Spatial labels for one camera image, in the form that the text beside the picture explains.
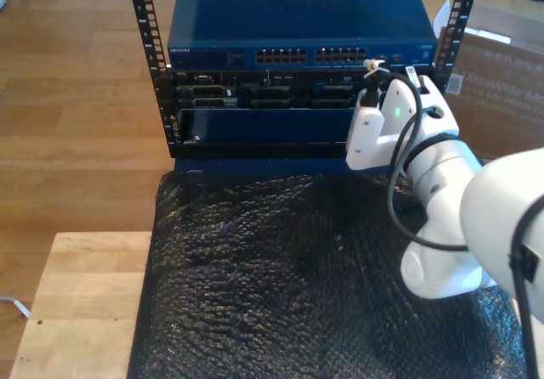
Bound brown cardboard box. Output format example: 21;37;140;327
441;0;544;163

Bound white plastic piece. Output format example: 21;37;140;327
433;0;451;30

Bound black rack server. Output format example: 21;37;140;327
155;67;447;110

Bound blue rack shelf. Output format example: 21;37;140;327
172;106;428;174

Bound black bubble wrap mat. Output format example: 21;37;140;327
126;170;541;379

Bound blue network switch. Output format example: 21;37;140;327
167;0;439;71

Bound black perforated rack post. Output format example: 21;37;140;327
125;0;179;159
431;0;484;99

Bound grey metal bracket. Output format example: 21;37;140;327
0;296;31;320

